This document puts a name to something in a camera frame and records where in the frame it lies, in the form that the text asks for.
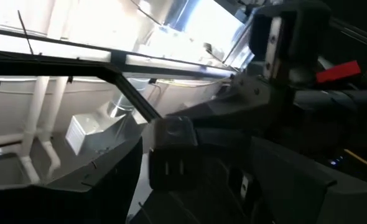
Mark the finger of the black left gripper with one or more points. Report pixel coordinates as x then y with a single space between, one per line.
233 102

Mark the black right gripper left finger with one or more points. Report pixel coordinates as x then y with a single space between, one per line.
62 205

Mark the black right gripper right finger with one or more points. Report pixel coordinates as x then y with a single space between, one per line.
320 205

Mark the black USB wall charger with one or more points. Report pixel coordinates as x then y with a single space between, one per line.
174 149

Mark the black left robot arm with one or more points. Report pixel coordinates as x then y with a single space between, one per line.
342 102

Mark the red plastic tab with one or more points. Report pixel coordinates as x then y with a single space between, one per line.
337 71

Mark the white ceiling pipe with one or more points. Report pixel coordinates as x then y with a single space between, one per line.
35 105
57 99

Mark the silver rectangular duct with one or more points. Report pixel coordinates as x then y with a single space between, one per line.
87 130

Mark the black overhead frame beam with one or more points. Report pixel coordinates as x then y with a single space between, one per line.
46 65

